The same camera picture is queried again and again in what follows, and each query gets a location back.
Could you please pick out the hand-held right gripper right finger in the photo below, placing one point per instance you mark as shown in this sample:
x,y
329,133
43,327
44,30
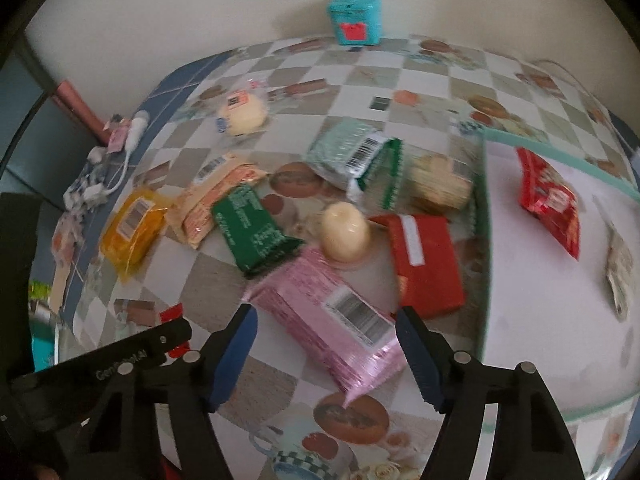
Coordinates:
x,y
421,360

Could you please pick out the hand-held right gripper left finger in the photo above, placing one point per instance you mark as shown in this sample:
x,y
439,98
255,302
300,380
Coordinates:
x,y
234,360

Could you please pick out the red snack packet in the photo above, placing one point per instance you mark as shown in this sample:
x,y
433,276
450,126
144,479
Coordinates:
x,y
425,265

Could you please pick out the pink snack packet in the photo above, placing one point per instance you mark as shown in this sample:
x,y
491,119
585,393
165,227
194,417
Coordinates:
x,y
325,310

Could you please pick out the white tray teal rim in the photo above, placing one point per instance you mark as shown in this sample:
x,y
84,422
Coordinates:
x,y
525,290

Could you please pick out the dark green snack packet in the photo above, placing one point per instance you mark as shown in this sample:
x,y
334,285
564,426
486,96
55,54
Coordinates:
x,y
250,230

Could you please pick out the yellow snack packet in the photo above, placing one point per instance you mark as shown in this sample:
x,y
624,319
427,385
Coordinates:
x,y
132,230

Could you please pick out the clear cookie packet green edge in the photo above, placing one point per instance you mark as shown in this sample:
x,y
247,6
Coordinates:
x,y
440,185

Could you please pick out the person's left hand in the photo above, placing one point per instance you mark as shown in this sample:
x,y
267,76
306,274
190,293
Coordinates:
x,y
46,472

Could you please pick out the small red wrapper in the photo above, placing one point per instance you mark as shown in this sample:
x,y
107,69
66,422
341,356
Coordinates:
x,y
172,314

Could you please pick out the pale candy packets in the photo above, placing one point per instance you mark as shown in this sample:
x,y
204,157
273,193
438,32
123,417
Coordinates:
x,y
64,245

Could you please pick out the peach orange snack packet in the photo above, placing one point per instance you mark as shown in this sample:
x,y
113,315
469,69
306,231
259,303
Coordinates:
x,y
210,200

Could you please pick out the blue white wrappers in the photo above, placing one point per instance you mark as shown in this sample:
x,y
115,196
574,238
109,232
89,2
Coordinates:
x,y
85,185

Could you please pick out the red glossy snack bag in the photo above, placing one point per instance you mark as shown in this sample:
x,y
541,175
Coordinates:
x,y
550,200

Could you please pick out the small pale snack packet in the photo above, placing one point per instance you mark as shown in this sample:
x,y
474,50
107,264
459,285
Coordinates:
x,y
620,270

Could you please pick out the light green snack packet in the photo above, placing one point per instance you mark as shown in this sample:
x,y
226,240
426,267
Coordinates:
x,y
340,150

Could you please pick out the small pink packet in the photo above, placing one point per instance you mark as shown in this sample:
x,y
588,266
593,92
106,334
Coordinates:
x,y
119,137

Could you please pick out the round bread in clear packet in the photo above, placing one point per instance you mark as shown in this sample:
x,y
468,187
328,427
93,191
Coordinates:
x,y
245,112

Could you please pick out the checkered printed tablecloth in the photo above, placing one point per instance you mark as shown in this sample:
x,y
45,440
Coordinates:
x,y
320,127

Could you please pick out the small dark square card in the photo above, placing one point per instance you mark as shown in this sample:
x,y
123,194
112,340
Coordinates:
x,y
379,103

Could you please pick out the pink wooden edge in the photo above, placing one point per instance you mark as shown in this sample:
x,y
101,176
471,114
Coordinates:
x,y
77,105

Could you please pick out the teal tin box red label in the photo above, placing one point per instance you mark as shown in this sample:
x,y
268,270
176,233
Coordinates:
x,y
356,17

